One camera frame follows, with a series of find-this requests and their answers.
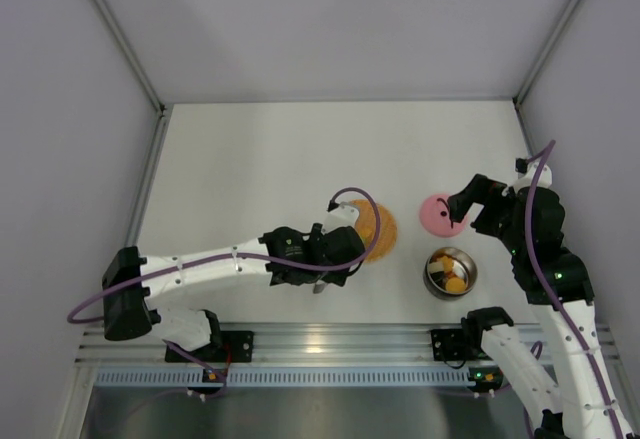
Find steel lunch box bowl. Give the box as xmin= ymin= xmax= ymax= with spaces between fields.
xmin=423 ymin=247 xmax=478 ymax=300

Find pink round lid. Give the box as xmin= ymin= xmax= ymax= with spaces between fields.
xmin=418 ymin=194 xmax=468 ymax=238

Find flower shaped yellow cookie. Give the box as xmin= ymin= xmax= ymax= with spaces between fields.
xmin=436 ymin=255 xmax=454 ymax=272

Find white cube food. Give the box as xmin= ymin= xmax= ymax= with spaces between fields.
xmin=427 ymin=260 xmax=443 ymax=272

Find yellow round cracker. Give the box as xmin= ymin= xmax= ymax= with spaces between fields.
xmin=445 ymin=277 xmax=467 ymax=294

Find black sandwich cookie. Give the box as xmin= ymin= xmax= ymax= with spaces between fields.
xmin=430 ymin=271 xmax=445 ymax=283

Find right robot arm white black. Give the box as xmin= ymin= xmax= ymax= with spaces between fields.
xmin=447 ymin=174 xmax=636 ymax=438

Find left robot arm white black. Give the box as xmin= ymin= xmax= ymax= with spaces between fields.
xmin=102 ymin=223 xmax=365 ymax=352

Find woven bamboo tray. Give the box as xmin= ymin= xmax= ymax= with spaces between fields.
xmin=350 ymin=199 xmax=398 ymax=263

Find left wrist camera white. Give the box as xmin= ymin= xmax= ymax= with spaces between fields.
xmin=321 ymin=201 xmax=360 ymax=234

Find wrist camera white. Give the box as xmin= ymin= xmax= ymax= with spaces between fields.
xmin=512 ymin=158 xmax=552 ymax=193
xmin=321 ymin=201 xmax=360 ymax=234

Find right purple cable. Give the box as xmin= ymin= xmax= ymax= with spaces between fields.
xmin=522 ymin=139 xmax=626 ymax=439

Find purple cable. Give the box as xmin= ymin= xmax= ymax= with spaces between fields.
xmin=522 ymin=139 xmax=626 ymax=439
xmin=67 ymin=187 xmax=384 ymax=400

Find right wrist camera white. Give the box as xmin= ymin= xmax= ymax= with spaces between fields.
xmin=512 ymin=158 xmax=552 ymax=193

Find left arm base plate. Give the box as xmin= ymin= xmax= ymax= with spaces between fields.
xmin=186 ymin=330 xmax=254 ymax=363

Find right frame post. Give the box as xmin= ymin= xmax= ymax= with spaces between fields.
xmin=512 ymin=0 xmax=585 ymax=111

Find frame post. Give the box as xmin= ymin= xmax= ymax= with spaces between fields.
xmin=512 ymin=0 xmax=585 ymax=111
xmin=89 ymin=0 xmax=166 ymax=115

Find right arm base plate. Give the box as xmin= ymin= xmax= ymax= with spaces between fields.
xmin=429 ymin=328 xmax=488 ymax=363

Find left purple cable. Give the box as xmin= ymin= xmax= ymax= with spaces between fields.
xmin=67 ymin=187 xmax=384 ymax=400

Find slotted cable duct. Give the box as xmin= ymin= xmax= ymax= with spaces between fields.
xmin=94 ymin=366 xmax=503 ymax=388

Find left frame post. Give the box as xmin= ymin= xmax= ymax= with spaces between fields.
xmin=89 ymin=0 xmax=166 ymax=115

